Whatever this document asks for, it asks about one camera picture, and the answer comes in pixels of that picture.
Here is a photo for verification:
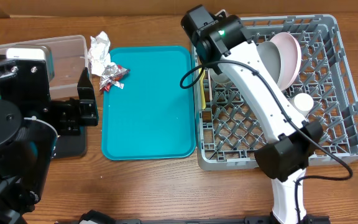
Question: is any yellow plastic spoon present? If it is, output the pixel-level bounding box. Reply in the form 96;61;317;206
198;68;206;110

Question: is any grey bowl of rice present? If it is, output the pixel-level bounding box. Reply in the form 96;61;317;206
209;68;231;85

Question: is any grey round plate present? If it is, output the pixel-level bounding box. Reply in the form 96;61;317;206
257;41;283;83

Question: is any white round plate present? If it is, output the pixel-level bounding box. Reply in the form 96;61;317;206
270;32;301;91

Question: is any white cup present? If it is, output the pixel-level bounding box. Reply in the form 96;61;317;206
290;93;314;117

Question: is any white plastic fork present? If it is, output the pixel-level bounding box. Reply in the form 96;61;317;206
208;69;213;102

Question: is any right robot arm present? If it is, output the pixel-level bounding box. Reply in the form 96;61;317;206
181;5;323;223

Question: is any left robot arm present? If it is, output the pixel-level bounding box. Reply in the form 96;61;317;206
0;55;99;223

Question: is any grey dishwasher rack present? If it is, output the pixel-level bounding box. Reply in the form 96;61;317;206
193;14;358;170

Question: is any black plastic tray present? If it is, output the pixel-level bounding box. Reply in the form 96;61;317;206
52;126;87;159

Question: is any red snack wrapper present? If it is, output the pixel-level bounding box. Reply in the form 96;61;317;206
99;63;130;92

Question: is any crumpled white napkin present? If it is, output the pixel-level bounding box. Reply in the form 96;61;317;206
88;31;111;77

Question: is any clear plastic bin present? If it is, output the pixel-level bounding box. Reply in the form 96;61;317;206
0;34;90;101

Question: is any teal serving tray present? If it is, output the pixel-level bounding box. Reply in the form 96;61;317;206
101;45;196;161

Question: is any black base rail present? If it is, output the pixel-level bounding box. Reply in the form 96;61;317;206
55;210;278;224

